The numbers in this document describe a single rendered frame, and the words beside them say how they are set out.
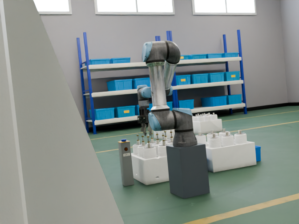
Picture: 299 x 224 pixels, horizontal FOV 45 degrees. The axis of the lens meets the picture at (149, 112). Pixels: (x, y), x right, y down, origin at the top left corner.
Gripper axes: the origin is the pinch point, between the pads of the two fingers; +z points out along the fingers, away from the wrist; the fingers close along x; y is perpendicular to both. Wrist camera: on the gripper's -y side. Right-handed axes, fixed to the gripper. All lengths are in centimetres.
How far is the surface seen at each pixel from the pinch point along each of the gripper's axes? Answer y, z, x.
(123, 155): 14.5, 13.2, -13.3
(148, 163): 9.1, 20.0, 2.8
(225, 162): -38, 29, 44
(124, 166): 14.5, 20.8, -13.4
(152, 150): 3.0, 11.7, 4.1
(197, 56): -524, -103, -141
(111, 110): -363, -8, -271
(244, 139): -54, 14, 56
